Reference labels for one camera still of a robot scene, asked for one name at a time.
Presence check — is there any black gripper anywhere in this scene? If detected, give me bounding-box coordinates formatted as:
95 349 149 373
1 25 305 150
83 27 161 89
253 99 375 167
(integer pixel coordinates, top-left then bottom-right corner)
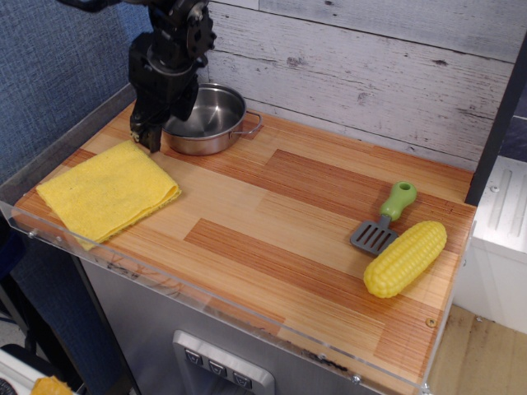
128 1 217 153

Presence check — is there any stainless steel pot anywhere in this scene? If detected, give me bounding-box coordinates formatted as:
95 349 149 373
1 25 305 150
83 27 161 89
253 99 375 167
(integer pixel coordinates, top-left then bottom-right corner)
163 83 263 156

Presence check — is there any yellow folded cloth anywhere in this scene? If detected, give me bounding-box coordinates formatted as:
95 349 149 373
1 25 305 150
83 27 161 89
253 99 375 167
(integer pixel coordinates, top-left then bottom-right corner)
36 141 181 251

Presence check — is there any yellow plastic corn cob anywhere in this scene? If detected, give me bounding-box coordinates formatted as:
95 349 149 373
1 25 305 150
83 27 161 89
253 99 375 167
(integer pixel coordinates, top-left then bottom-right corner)
363 221 447 299

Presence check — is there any clear acrylic front guard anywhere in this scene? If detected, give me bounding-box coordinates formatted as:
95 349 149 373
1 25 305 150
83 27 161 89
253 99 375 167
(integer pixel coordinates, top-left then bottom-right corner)
1 192 439 394

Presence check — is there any stainless steel cabinet front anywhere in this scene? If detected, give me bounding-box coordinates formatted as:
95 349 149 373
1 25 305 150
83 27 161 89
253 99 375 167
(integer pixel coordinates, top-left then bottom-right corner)
82 261 373 394

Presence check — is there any silver button control panel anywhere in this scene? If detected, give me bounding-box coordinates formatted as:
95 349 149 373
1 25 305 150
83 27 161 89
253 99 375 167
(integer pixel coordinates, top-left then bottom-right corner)
172 330 275 394

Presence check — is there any yellow object bottom left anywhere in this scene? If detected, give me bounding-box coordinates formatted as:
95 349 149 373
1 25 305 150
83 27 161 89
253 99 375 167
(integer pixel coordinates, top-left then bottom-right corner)
30 376 73 395

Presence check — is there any white ribbed sink unit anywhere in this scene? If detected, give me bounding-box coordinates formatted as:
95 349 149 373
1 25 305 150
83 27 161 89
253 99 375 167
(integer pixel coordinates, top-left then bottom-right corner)
454 156 526 333

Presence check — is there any green handled grey spatula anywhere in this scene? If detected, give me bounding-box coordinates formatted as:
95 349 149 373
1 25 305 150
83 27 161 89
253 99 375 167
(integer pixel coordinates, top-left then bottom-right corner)
350 181 417 256

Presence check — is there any dark vertical right post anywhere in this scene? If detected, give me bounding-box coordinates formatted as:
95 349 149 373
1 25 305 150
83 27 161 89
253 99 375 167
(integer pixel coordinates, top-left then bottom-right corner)
464 38 526 206

